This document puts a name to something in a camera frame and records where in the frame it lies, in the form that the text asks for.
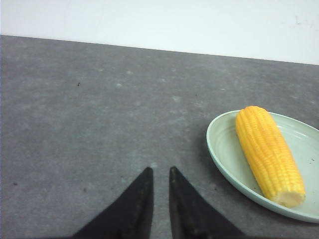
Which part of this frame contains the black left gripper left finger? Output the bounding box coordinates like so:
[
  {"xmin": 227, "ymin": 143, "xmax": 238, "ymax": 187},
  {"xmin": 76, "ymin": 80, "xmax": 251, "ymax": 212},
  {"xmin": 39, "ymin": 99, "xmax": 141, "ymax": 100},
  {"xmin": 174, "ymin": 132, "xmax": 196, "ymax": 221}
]
[{"xmin": 72, "ymin": 167, "xmax": 154, "ymax": 239}]

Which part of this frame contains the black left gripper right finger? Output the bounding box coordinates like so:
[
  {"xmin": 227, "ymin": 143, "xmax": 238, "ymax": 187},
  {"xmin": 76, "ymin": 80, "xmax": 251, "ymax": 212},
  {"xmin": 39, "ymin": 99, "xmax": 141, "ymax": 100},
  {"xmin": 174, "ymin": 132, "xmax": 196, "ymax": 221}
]
[{"xmin": 169, "ymin": 166, "xmax": 246, "ymax": 239}]

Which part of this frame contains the yellow corn cob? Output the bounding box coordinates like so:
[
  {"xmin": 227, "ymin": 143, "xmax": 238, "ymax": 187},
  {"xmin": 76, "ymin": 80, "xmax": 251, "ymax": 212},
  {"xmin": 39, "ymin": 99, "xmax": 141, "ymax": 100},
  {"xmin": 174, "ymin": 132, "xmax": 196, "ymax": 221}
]
[{"xmin": 235, "ymin": 106, "xmax": 306, "ymax": 208}]

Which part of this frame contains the light green plate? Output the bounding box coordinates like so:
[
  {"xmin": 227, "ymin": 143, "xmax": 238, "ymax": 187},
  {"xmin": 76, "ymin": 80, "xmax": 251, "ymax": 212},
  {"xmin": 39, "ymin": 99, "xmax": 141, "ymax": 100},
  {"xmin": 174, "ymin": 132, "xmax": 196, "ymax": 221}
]
[{"xmin": 206, "ymin": 111, "xmax": 319, "ymax": 223}]

